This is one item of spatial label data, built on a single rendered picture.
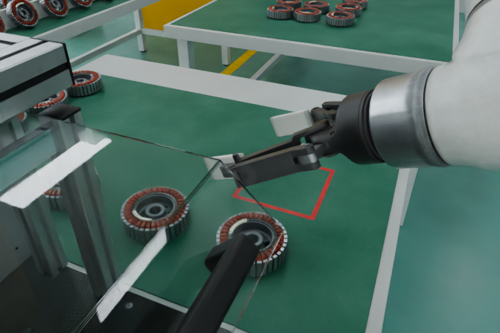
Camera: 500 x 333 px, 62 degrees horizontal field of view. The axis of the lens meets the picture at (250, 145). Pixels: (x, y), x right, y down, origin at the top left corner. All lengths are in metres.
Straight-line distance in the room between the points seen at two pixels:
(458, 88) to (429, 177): 1.91
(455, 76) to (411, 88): 0.04
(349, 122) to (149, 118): 0.72
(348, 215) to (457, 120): 0.45
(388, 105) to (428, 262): 1.46
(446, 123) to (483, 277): 1.51
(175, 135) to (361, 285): 0.54
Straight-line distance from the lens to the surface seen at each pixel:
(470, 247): 1.95
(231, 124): 1.01
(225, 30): 1.70
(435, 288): 1.73
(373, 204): 0.81
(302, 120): 0.57
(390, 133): 0.39
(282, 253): 0.65
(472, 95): 0.35
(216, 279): 0.25
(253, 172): 0.44
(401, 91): 0.39
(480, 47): 0.37
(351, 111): 0.42
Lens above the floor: 1.26
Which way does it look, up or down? 33 degrees down
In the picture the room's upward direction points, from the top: straight up
